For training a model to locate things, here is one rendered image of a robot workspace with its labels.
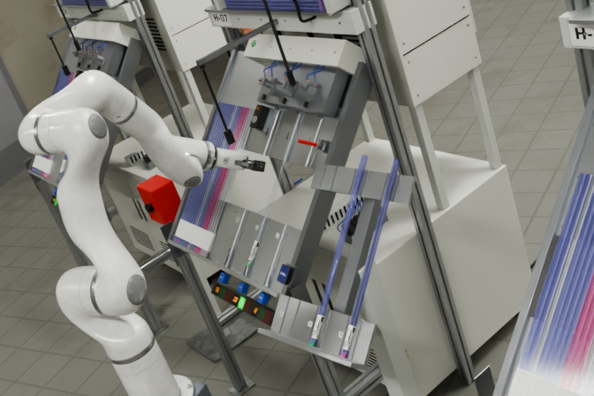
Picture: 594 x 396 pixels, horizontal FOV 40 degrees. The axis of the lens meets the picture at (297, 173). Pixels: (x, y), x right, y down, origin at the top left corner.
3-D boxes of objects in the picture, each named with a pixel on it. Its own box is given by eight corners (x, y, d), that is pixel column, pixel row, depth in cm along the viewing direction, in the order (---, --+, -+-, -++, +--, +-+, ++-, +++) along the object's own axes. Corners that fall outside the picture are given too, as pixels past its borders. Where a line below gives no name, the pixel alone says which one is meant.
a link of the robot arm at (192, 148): (211, 157, 228) (202, 134, 233) (170, 151, 220) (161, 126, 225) (197, 178, 232) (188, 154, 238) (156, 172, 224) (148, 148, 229)
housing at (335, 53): (370, 83, 241) (337, 65, 232) (275, 71, 280) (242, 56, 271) (379, 57, 241) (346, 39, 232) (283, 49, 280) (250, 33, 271)
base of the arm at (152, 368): (165, 437, 200) (135, 379, 192) (110, 424, 211) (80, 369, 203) (209, 382, 214) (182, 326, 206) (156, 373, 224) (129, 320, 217)
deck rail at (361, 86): (299, 303, 236) (283, 300, 233) (294, 301, 238) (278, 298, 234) (377, 69, 239) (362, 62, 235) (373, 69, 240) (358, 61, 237)
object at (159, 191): (215, 363, 340) (141, 204, 308) (186, 344, 359) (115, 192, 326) (259, 330, 351) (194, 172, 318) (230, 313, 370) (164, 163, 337)
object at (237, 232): (289, 296, 236) (281, 294, 234) (178, 241, 288) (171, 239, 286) (310, 233, 237) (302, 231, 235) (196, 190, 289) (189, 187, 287)
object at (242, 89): (336, 176, 239) (323, 171, 236) (218, 143, 291) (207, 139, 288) (372, 68, 240) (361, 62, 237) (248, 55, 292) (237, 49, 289)
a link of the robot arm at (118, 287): (109, 304, 206) (160, 303, 198) (76, 323, 195) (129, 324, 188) (59, 108, 196) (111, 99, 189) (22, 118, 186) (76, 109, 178)
